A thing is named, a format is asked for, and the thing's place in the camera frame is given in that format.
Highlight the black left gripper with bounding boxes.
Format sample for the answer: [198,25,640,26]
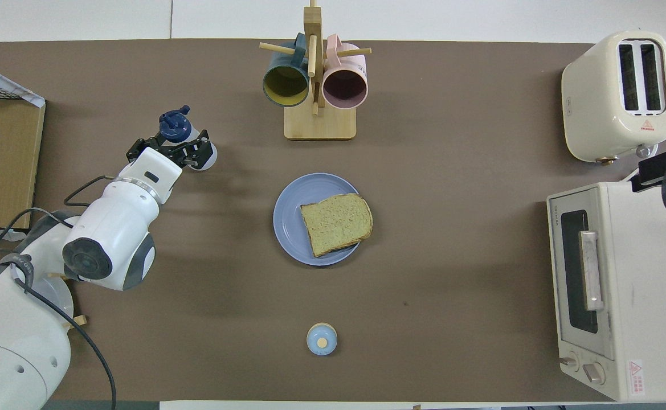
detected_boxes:
[126,138,218,171]

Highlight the translucent bottle with blue cap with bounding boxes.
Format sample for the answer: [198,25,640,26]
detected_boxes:
[158,105,218,171]

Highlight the toasted bread slice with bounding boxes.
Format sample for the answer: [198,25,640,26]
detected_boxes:
[300,193,373,258]

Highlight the blue round plate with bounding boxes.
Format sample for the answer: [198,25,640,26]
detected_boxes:
[272,173,367,267]

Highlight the wooden plate rack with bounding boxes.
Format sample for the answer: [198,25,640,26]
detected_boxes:
[48,271,87,327]

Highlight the cream two-slot toaster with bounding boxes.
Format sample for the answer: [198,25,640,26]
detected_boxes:
[561,30,666,165]

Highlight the white toaster oven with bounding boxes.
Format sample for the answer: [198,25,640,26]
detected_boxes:
[546,181,666,402]

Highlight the dark teal mug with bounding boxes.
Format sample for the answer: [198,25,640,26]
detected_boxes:
[262,32,310,108]

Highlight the wooden mug tree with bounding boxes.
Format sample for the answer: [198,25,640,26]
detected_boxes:
[259,0,372,141]

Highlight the white checked cloth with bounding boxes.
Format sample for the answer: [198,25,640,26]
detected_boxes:
[0,59,46,242]

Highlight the pink mug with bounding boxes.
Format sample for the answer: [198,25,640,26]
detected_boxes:
[321,34,369,110]

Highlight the brown table mat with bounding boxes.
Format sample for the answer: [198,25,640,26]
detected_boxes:
[0,39,666,402]

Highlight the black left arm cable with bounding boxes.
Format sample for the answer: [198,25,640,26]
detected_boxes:
[0,174,118,410]

